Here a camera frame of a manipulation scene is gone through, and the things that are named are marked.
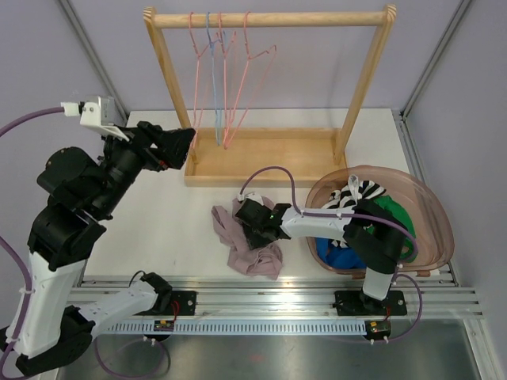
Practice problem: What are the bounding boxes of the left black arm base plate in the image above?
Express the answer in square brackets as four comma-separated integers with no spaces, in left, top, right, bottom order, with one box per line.
[140,291,197,317]

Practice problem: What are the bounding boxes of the wooden clothes rack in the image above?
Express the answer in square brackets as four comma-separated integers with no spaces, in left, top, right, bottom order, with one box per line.
[143,4,397,188]

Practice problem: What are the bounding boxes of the white slotted cable duct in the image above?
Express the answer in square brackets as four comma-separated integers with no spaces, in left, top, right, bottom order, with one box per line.
[106,319,366,336]

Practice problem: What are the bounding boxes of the aluminium rail base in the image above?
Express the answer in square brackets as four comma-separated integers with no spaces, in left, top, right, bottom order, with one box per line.
[67,275,482,317]

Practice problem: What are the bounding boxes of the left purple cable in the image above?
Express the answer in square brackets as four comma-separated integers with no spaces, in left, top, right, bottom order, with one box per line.
[0,106,171,376]

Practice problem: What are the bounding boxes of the blue tank top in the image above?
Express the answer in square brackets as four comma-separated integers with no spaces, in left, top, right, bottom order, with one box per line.
[314,237,366,270]

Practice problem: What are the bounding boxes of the pink hanger of striped top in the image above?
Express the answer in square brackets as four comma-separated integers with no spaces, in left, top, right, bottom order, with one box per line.
[217,12,236,149]

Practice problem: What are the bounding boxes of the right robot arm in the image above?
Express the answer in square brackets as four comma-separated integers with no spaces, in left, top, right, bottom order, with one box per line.
[235,199,414,317]

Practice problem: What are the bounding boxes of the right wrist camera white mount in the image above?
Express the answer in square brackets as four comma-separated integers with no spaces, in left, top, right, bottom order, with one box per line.
[236,192,264,205]

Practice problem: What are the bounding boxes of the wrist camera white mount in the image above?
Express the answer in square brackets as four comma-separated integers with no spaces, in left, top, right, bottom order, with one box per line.
[60,95,130,142]
[236,192,264,205]

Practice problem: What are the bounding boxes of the blue wire hanger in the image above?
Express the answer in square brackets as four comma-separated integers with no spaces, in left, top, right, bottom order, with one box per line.
[205,12,223,146]

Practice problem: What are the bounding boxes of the pink wire hanger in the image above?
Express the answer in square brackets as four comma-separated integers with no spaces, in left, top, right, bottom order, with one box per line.
[188,12,212,130]

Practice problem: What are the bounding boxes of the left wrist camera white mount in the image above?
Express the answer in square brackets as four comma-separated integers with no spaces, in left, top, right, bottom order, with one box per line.
[60,95,130,142]

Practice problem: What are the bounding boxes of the pink tank top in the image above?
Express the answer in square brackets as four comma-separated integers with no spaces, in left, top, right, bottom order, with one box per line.
[211,205,284,280]

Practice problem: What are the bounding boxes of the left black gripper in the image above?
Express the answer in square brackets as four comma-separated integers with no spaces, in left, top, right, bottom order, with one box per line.
[92,120,196,217]

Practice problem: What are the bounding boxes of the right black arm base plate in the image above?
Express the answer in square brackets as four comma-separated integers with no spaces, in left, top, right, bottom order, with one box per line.
[333,291,407,317]

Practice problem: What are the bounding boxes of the black white striped tank top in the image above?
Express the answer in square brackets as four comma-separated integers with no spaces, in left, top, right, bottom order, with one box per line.
[322,175,387,209]

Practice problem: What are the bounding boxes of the translucent pink plastic basket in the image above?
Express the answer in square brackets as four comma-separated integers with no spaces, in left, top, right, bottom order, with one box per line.
[305,165,455,278]

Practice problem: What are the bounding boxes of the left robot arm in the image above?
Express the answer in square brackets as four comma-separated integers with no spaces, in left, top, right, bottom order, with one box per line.
[1,121,196,378]

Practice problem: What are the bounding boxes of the green tank top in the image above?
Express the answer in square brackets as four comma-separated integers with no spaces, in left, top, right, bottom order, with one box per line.
[373,196,417,263]

